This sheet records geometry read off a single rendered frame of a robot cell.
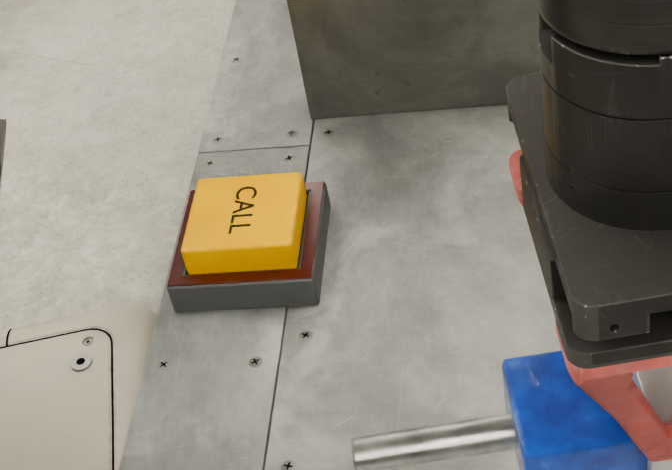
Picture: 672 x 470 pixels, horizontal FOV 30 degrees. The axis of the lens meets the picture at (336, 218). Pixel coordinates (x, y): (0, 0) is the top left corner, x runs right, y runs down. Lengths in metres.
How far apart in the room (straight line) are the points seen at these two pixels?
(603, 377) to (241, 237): 0.35
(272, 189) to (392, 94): 0.13
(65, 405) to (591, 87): 1.13
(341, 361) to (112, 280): 1.33
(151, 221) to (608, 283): 1.73
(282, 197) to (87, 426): 0.72
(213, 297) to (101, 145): 1.57
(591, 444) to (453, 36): 0.38
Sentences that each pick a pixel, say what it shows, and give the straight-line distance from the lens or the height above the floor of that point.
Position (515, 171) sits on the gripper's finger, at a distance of 0.40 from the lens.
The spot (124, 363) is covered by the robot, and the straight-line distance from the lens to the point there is 1.41.
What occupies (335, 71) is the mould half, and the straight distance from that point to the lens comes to 0.77.
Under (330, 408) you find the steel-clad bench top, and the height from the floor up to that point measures 0.80.
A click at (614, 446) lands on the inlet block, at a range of 0.42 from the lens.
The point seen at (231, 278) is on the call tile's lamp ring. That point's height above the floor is 0.82.
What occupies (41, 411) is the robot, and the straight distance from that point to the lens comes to 1.40.
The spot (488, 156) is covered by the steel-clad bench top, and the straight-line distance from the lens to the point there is 0.74.
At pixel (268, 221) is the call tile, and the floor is 0.84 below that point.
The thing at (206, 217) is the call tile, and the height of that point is 0.84.
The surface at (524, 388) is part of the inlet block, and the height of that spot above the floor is 0.94.
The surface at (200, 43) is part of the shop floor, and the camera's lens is 2.42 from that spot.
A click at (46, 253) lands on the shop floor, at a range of 2.04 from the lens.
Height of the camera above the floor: 1.27
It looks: 41 degrees down
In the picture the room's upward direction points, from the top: 11 degrees counter-clockwise
